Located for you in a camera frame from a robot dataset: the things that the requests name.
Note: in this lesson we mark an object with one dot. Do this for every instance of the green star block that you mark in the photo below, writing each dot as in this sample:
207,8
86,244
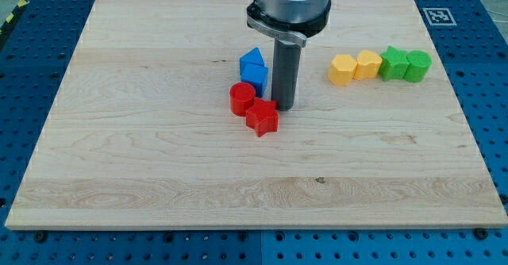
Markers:
394,65

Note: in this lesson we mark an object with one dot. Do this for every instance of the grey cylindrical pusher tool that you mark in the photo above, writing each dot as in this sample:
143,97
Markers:
285,73

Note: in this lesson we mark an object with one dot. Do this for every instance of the red cylinder block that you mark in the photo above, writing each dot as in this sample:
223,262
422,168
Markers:
241,97

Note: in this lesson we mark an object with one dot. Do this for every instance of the red star block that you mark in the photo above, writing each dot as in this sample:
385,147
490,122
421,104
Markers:
262,116

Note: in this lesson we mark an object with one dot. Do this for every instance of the yellow heart block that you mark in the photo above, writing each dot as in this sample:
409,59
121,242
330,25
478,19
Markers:
368,64

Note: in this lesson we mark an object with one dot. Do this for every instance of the blue cube block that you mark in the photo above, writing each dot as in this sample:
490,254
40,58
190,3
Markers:
255,75

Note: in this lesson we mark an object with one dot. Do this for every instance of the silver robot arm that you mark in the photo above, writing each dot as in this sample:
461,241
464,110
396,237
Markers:
290,21

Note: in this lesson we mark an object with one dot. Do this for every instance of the yellow hexagon block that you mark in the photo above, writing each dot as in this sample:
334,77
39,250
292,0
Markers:
342,69

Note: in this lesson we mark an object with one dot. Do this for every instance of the green cylinder block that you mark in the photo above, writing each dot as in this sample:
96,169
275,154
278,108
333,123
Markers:
419,64

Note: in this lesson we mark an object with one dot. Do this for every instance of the light wooden board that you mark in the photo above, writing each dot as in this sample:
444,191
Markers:
141,136

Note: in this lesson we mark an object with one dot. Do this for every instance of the white fiducial marker tag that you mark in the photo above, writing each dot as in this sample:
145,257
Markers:
437,16

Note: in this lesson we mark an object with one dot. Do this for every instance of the blue triangle block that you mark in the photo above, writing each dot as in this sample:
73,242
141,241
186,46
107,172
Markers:
252,57

